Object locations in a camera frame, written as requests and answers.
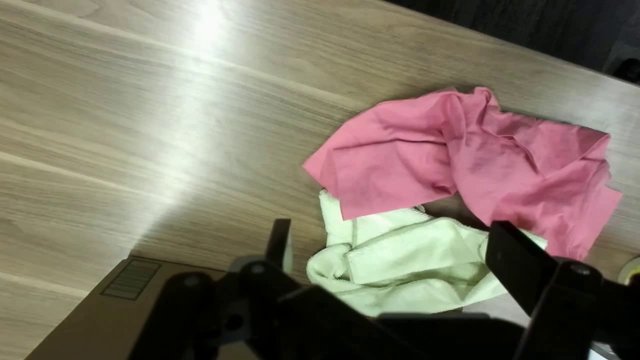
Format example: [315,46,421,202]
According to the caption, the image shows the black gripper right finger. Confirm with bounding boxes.
[487,221,562,318]

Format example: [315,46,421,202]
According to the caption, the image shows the pink cloth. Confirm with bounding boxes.
[304,85,623,260]

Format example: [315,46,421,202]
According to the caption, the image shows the pale green cloth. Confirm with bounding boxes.
[304,189,551,318]

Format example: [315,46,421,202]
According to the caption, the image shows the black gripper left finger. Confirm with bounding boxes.
[266,218,292,273]

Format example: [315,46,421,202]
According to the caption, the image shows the cardboard box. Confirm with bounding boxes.
[26,255,222,360]

